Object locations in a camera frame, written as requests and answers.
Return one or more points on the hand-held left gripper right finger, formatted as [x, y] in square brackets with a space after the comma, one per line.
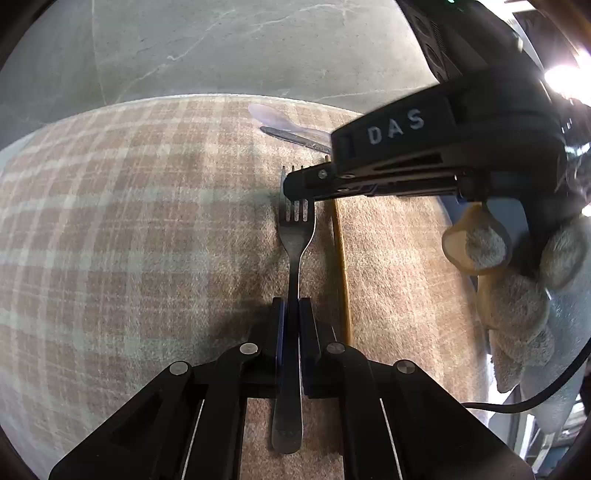
[305, 332]

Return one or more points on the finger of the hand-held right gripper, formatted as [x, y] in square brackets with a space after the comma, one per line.
[304, 184]

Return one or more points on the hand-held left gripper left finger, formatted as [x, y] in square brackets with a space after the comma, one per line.
[279, 332]

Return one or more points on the person's right hand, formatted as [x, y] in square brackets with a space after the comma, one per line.
[512, 314]

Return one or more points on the wooden chopstick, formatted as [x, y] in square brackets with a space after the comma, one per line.
[344, 277]

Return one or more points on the metal fork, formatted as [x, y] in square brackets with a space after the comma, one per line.
[295, 240]

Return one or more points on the clear plastic spoon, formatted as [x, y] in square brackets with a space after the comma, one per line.
[268, 114]

